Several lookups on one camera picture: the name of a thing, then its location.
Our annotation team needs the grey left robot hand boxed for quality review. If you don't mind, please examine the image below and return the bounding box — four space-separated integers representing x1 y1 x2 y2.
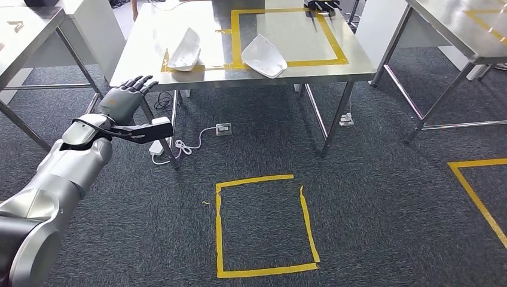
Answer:
96 75 160 126

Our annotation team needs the white curved plastic part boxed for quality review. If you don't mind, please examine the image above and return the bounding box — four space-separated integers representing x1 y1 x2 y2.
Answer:
166 26 202 72
240 33 289 80

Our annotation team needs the stainless steel workbench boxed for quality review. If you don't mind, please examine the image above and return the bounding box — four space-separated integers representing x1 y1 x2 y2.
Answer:
109 0 377 172

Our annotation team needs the stainless steel table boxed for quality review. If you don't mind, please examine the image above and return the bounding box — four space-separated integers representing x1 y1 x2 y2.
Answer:
369 0 507 145
0 5 105 154

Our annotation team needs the black tool with prongs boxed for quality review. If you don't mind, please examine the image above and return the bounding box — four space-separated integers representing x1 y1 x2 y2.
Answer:
304 0 343 33

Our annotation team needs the yellow tape on steel table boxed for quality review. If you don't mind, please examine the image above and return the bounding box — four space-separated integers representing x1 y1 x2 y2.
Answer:
462 8 507 45

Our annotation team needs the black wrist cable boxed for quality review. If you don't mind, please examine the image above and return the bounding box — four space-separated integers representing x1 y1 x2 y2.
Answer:
72 117 136 139

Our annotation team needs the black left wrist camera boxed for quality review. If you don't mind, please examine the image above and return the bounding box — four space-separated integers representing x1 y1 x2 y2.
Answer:
112 117 175 145

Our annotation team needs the white power cable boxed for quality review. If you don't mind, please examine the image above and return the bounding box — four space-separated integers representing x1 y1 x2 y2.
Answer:
151 126 219 166

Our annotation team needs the thin white cable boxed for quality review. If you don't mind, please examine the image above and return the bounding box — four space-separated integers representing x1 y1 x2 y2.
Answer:
149 0 188 12

